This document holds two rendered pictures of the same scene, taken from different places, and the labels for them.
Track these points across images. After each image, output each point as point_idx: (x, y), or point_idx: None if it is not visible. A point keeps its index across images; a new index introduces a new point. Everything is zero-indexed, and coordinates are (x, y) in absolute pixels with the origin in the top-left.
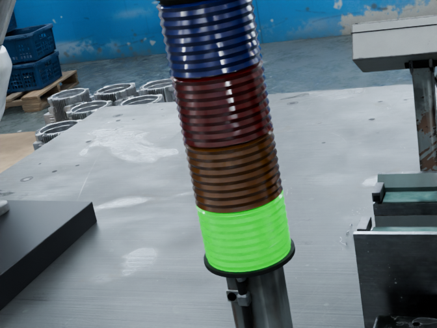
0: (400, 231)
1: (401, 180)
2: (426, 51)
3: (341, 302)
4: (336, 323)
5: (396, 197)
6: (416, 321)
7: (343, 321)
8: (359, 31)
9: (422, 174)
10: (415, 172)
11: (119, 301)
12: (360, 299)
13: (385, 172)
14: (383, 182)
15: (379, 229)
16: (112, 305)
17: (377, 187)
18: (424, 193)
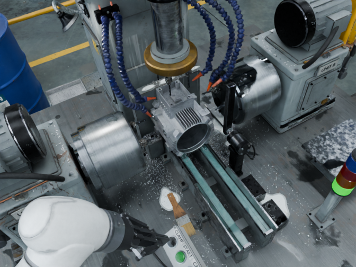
0: (261, 224)
1: (237, 242)
2: (194, 247)
3: (260, 264)
4: (269, 257)
5: (243, 240)
6: (272, 216)
7: (267, 256)
8: None
9: (232, 237)
10: (232, 239)
11: None
12: (255, 260)
13: (238, 248)
14: (243, 246)
15: (264, 230)
16: None
17: (247, 245)
18: (236, 234)
